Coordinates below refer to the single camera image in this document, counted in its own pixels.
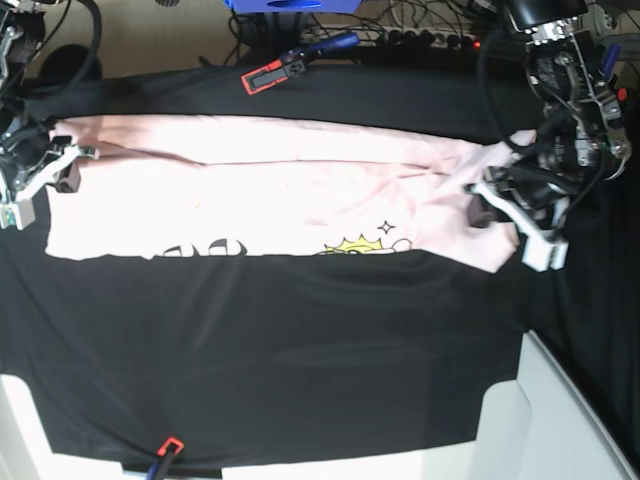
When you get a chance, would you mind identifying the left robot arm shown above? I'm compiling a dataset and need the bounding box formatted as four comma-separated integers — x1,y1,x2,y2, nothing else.
465,1,632,272

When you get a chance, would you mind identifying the black power strip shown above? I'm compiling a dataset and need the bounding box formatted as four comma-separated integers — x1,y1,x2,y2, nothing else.
371,29,481,51

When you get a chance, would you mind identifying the white cabinet left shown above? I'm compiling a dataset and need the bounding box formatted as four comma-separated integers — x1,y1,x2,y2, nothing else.
1,374,125,480

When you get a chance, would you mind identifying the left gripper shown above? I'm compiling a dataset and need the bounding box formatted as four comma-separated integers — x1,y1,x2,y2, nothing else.
464,162,575,272

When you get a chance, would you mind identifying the red blue front clamp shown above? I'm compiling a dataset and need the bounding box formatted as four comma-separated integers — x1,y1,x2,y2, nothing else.
145,436,184,480

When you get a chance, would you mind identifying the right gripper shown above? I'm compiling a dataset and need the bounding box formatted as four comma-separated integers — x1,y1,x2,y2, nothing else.
1,135,99,230

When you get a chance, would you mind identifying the red black blue clamp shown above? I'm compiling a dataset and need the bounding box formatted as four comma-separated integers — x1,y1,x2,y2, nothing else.
241,32,360,95

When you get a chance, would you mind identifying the pink T-shirt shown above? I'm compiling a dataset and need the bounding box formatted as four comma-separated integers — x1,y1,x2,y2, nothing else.
46,115,519,273

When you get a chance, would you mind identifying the black table cloth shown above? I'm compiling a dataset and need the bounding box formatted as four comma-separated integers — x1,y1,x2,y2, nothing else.
1,65,639,469

